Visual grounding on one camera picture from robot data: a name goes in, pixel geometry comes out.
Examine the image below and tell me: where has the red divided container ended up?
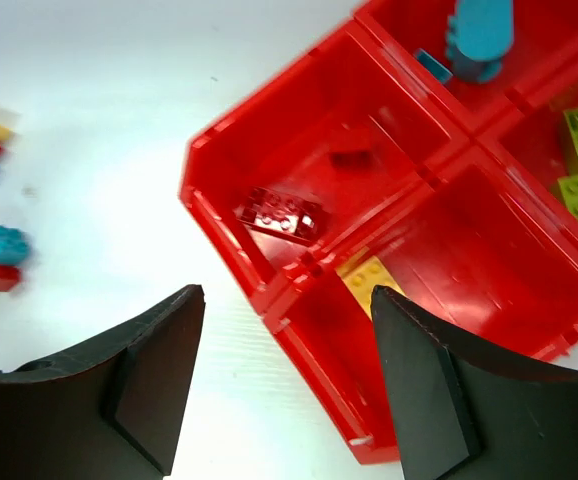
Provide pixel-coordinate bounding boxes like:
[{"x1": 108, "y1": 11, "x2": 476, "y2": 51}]
[{"x1": 179, "y1": 1, "x2": 578, "y2": 465}]

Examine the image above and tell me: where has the small blue lego top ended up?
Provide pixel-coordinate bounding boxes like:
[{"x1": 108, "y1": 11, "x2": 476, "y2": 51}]
[{"x1": 0, "y1": 225, "x2": 31, "y2": 266}]

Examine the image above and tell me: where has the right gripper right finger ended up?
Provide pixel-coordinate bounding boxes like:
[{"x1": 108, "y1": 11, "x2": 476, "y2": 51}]
[{"x1": 371, "y1": 286, "x2": 578, "y2": 479}]

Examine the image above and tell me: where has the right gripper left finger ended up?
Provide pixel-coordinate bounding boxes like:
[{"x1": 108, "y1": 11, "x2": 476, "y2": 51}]
[{"x1": 0, "y1": 285, "x2": 205, "y2": 479}]

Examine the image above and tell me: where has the small red lego brick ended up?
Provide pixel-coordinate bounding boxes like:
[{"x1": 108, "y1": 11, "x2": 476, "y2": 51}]
[{"x1": 236, "y1": 187, "x2": 328, "y2": 246}]

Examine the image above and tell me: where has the long yellow lego plate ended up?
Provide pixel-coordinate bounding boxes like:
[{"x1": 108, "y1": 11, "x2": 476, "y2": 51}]
[{"x1": 336, "y1": 256, "x2": 404, "y2": 318}]

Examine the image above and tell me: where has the large blue lego brick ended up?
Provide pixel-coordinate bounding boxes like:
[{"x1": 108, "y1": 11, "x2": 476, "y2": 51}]
[{"x1": 445, "y1": 0, "x2": 514, "y2": 84}]

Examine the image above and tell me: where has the small blue lego brick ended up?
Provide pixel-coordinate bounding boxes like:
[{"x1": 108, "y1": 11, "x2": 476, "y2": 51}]
[{"x1": 414, "y1": 49, "x2": 453, "y2": 85}]

